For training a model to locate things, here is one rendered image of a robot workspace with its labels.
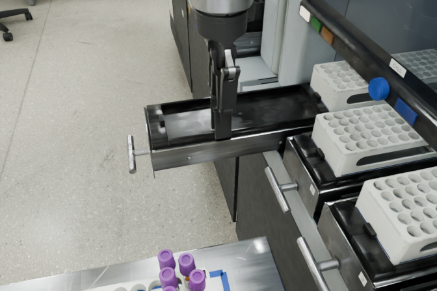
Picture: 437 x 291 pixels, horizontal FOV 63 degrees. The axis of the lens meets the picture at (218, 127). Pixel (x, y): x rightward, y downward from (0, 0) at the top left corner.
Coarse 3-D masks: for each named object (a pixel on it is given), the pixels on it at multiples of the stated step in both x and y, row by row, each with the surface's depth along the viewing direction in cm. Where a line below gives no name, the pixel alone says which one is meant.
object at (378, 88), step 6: (378, 78) 46; (372, 84) 47; (378, 84) 46; (384, 84) 45; (372, 90) 47; (378, 90) 46; (384, 90) 45; (372, 96) 47; (378, 96) 46; (384, 96) 46
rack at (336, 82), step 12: (324, 72) 71; (336, 72) 71; (348, 72) 71; (312, 84) 75; (324, 84) 70; (336, 84) 68; (348, 84) 69; (360, 84) 69; (324, 96) 70; (336, 96) 67; (348, 96) 68; (360, 96) 75; (336, 108) 69; (348, 108) 70
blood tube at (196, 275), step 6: (192, 270) 33; (198, 270) 32; (192, 276) 32; (198, 276) 32; (204, 276) 32; (192, 282) 32; (198, 282) 32; (204, 282) 32; (192, 288) 32; (198, 288) 32; (204, 288) 33
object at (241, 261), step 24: (240, 240) 48; (264, 240) 48; (120, 264) 45; (144, 264) 45; (216, 264) 45; (240, 264) 45; (264, 264) 45; (0, 288) 43; (24, 288) 43; (48, 288) 43; (72, 288) 43; (216, 288) 43; (240, 288) 43; (264, 288) 43
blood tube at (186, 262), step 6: (180, 258) 33; (186, 258) 34; (192, 258) 33; (180, 264) 33; (186, 264) 33; (192, 264) 33; (180, 270) 34; (186, 270) 33; (186, 276) 34; (186, 282) 36
